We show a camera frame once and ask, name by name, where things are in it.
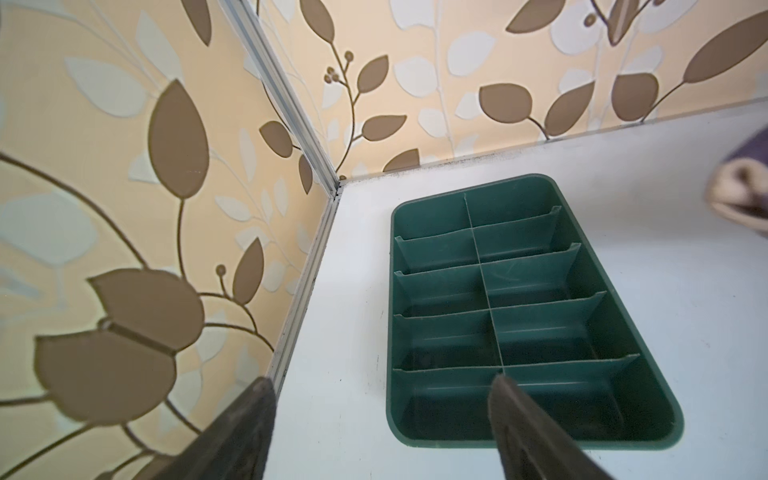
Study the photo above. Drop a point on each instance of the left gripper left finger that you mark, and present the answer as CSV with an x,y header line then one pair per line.
x,y
235,446

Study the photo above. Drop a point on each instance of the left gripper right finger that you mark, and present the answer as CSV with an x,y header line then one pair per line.
x,y
530,443

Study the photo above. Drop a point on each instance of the green divided tray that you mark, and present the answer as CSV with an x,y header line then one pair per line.
x,y
501,279

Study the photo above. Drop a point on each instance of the purple sock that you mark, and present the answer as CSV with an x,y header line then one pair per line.
x,y
737,189

